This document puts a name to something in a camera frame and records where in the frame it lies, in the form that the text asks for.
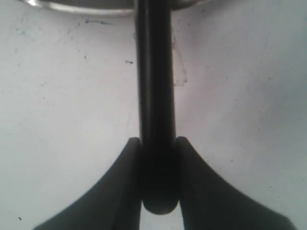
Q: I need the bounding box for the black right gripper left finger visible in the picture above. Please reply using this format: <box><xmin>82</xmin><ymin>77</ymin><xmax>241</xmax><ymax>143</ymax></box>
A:
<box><xmin>36</xmin><ymin>138</ymin><xmax>141</xmax><ymax>230</ymax></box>

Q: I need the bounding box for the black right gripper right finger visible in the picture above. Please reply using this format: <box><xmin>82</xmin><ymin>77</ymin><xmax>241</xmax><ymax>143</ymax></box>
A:
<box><xmin>176</xmin><ymin>137</ymin><xmax>295</xmax><ymax>230</ymax></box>

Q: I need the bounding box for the black knife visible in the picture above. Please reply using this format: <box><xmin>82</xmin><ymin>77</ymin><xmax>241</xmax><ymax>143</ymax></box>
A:
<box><xmin>135</xmin><ymin>0</ymin><xmax>179</xmax><ymax>215</ymax></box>

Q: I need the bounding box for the round steel plate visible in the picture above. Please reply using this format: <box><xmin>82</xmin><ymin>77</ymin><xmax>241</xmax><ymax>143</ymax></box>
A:
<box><xmin>21</xmin><ymin>0</ymin><xmax>207</xmax><ymax>17</ymax></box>

